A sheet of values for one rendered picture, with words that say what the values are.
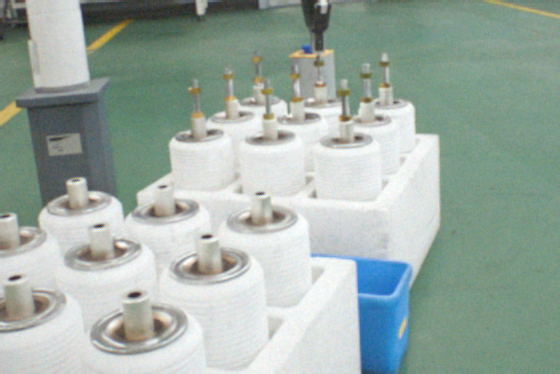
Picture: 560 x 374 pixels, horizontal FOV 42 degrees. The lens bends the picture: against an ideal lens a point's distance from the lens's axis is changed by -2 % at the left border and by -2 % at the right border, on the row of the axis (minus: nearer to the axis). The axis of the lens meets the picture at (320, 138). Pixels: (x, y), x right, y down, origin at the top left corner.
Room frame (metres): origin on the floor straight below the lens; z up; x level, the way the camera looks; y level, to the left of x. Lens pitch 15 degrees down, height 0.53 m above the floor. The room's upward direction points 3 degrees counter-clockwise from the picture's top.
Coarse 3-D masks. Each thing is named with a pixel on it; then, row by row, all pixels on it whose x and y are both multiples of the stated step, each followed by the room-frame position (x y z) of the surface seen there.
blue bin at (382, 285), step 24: (360, 264) 0.91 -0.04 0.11; (384, 264) 0.90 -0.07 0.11; (408, 264) 0.89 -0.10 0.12; (360, 288) 0.91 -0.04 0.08; (384, 288) 0.90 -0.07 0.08; (408, 288) 0.88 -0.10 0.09; (360, 312) 0.81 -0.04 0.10; (384, 312) 0.80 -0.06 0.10; (408, 312) 0.88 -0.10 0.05; (360, 336) 0.81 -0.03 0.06; (384, 336) 0.80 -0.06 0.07; (360, 360) 0.82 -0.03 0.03; (384, 360) 0.81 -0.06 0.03
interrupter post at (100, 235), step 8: (96, 224) 0.67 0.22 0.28; (104, 224) 0.67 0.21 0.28; (88, 232) 0.66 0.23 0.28; (96, 232) 0.66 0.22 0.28; (104, 232) 0.66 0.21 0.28; (96, 240) 0.66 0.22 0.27; (104, 240) 0.66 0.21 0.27; (112, 240) 0.67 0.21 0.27; (96, 248) 0.66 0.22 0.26; (104, 248) 0.66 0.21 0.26; (112, 248) 0.67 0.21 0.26; (96, 256) 0.66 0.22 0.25; (104, 256) 0.66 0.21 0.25
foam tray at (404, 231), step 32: (416, 160) 1.15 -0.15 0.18; (192, 192) 1.05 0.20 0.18; (224, 192) 1.04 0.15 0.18; (384, 192) 1.00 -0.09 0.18; (416, 192) 1.11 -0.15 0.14; (320, 224) 0.97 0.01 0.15; (352, 224) 0.95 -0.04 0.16; (384, 224) 0.93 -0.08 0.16; (416, 224) 1.10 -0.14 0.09; (352, 256) 0.95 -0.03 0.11; (384, 256) 0.94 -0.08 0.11; (416, 256) 1.10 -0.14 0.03
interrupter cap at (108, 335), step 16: (160, 304) 0.55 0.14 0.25; (112, 320) 0.53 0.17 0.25; (160, 320) 0.53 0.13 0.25; (176, 320) 0.52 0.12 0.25; (96, 336) 0.50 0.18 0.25; (112, 336) 0.50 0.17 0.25; (128, 336) 0.51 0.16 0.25; (144, 336) 0.50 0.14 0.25; (160, 336) 0.50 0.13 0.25; (176, 336) 0.50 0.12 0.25; (112, 352) 0.48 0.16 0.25; (128, 352) 0.48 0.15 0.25; (144, 352) 0.48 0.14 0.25
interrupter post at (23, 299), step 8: (8, 280) 0.55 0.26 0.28; (16, 280) 0.55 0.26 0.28; (24, 280) 0.55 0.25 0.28; (8, 288) 0.55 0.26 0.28; (16, 288) 0.55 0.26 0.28; (24, 288) 0.55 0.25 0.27; (8, 296) 0.55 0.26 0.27; (16, 296) 0.55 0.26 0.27; (24, 296) 0.55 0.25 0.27; (32, 296) 0.56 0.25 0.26; (8, 304) 0.55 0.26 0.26; (16, 304) 0.55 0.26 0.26; (24, 304) 0.55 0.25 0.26; (32, 304) 0.56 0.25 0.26; (8, 312) 0.55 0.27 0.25; (16, 312) 0.55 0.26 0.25; (24, 312) 0.55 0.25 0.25
